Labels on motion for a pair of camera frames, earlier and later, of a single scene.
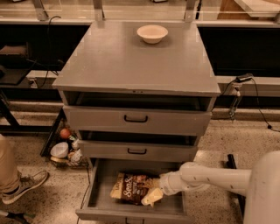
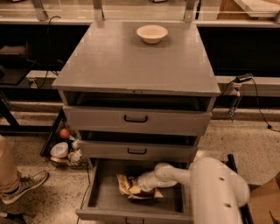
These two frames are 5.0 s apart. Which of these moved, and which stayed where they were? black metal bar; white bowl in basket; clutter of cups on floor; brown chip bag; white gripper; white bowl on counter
Moved: brown chip bag; white gripper
Stayed: white bowl on counter; clutter of cups on floor; white bowl in basket; black metal bar
